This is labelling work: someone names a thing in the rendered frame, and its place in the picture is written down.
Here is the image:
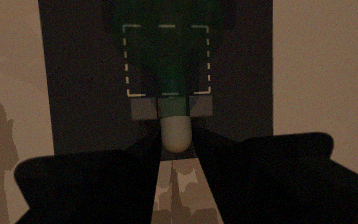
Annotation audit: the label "grey blocks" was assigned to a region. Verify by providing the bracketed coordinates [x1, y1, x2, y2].
[130, 95, 213, 121]

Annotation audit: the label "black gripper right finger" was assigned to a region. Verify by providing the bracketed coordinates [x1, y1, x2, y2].
[192, 125, 334, 224]

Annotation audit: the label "green glass bottle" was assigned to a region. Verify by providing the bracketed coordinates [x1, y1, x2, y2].
[111, 0, 224, 153]

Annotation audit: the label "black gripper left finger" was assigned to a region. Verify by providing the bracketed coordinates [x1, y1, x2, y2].
[14, 128, 161, 224]

